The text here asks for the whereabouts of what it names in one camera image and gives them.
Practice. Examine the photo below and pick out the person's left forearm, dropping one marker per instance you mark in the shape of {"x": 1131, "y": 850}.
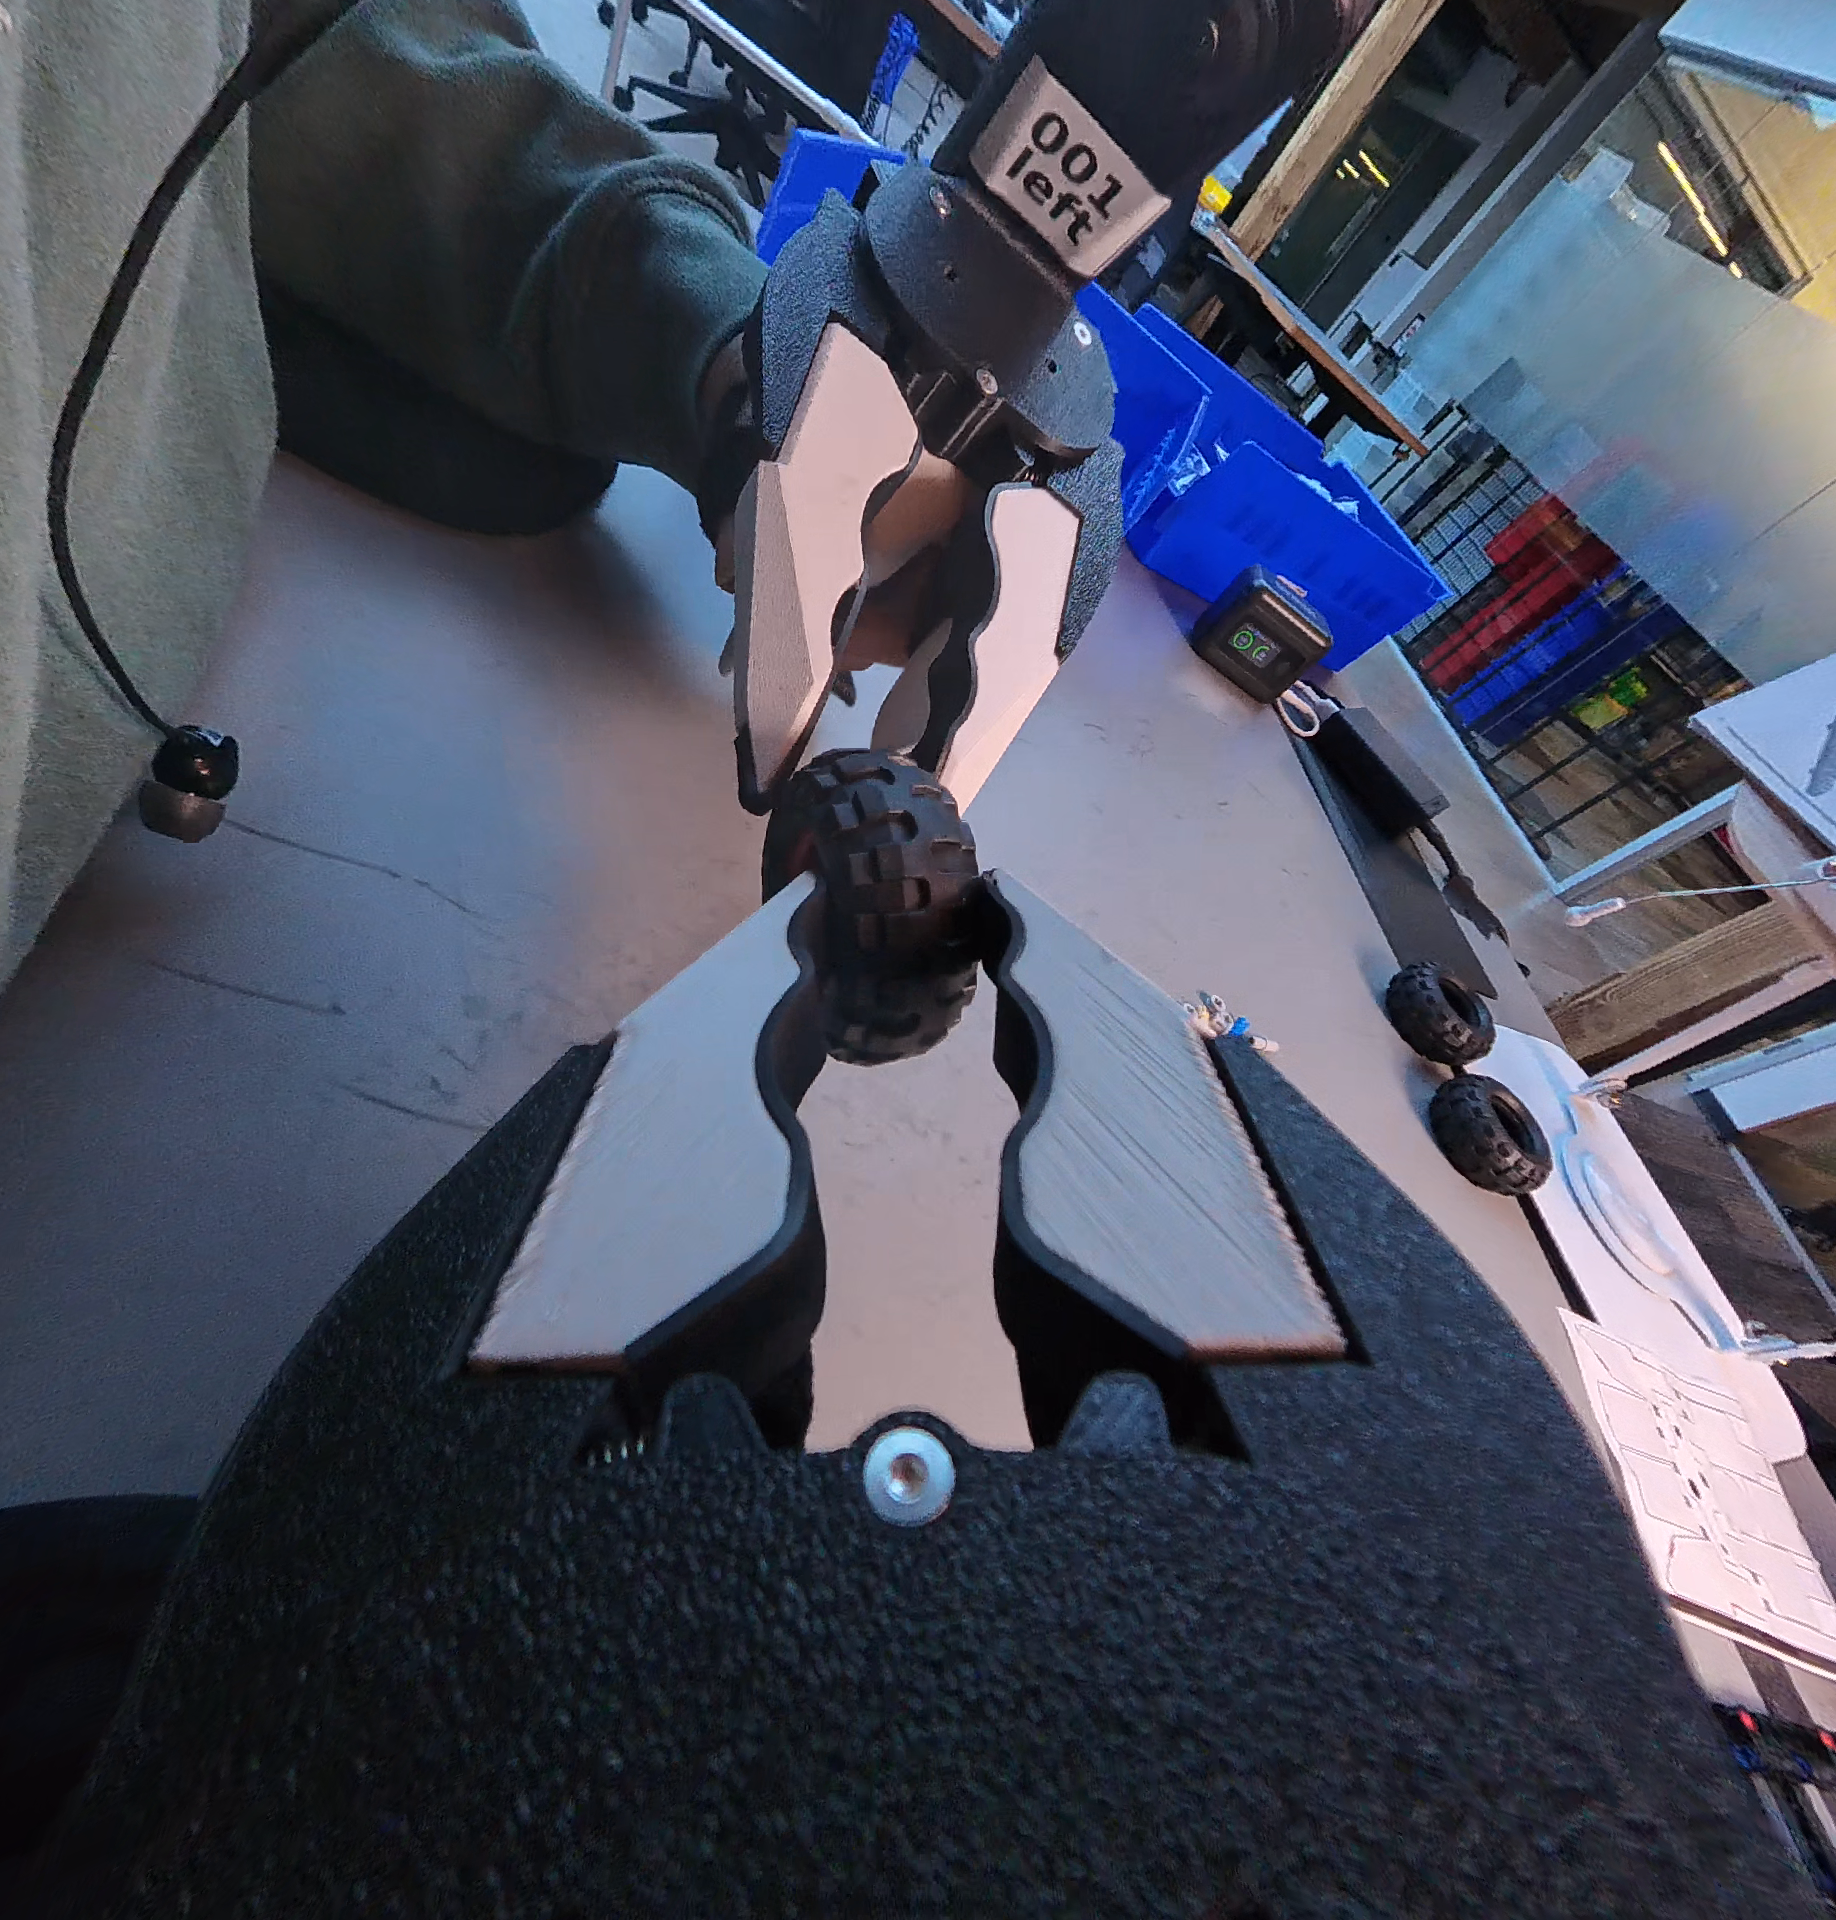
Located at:
{"x": 529, "y": 210}

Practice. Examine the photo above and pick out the lego set box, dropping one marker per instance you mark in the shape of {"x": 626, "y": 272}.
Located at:
{"x": 1788, "y": 1747}

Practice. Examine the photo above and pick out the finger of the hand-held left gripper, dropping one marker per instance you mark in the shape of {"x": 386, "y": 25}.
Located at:
{"x": 814, "y": 480}
{"x": 1015, "y": 616}

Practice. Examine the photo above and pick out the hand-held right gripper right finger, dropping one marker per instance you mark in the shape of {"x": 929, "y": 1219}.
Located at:
{"x": 1175, "y": 1185}

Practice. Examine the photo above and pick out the black knobby lego tire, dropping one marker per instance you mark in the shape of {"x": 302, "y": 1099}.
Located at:
{"x": 1490, "y": 1135}
{"x": 1437, "y": 1014}
{"x": 882, "y": 901}

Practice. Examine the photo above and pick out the person's green sweatshirt torso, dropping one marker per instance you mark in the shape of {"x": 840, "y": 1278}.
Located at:
{"x": 110, "y": 300}

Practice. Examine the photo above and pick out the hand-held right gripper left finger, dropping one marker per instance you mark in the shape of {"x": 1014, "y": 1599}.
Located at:
{"x": 634, "y": 1201}

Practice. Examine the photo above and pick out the lego sticker sheet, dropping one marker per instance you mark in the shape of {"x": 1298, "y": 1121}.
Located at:
{"x": 1713, "y": 1501}

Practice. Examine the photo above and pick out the stacked red and blue crates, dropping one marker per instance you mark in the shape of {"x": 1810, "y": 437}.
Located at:
{"x": 1549, "y": 616}

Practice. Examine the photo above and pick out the cluster of small lego pieces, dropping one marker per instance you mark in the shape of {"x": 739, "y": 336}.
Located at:
{"x": 1230, "y": 1028}

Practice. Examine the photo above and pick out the black digital timer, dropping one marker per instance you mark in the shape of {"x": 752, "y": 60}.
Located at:
{"x": 1260, "y": 638}

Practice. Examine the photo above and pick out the white book stand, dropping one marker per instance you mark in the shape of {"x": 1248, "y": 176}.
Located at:
{"x": 1654, "y": 1201}

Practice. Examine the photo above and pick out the lego instruction booklet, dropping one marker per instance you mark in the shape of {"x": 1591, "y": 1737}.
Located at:
{"x": 1818, "y": 751}

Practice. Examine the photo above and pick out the black wrist rest pad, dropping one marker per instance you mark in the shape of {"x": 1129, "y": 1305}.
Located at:
{"x": 410, "y": 451}

